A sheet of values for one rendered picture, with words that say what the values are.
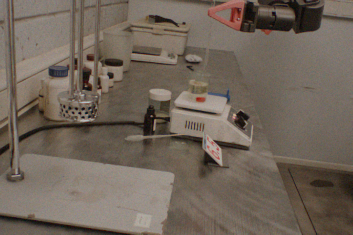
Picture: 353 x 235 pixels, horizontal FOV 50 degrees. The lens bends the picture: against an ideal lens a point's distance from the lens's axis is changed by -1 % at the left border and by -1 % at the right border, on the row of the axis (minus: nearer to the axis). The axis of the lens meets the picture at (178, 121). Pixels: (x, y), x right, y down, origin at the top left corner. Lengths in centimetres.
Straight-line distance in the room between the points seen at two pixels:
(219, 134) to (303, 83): 167
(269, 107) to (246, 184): 179
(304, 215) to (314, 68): 124
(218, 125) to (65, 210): 43
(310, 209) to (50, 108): 101
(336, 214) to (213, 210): 95
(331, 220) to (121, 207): 102
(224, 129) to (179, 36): 117
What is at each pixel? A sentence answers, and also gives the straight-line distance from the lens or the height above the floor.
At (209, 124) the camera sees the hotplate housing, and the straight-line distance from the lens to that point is 90.
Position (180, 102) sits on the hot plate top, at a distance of 91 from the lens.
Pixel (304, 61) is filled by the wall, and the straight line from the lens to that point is 250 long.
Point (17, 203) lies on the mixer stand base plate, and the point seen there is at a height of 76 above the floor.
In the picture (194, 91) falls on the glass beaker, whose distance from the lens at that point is 91.
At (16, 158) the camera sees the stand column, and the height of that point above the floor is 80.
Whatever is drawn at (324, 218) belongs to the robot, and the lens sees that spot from 151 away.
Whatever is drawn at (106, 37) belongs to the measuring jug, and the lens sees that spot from 153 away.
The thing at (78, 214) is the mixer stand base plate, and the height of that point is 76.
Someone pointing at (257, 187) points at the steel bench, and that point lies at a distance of 76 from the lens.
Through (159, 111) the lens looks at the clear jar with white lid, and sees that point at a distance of 100.
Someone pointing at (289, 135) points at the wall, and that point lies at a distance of 262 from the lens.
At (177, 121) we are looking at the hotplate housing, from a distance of 91.
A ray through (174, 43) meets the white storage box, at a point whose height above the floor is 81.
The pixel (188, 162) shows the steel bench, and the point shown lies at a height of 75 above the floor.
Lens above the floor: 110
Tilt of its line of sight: 20 degrees down
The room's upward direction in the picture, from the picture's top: 6 degrees clockwise
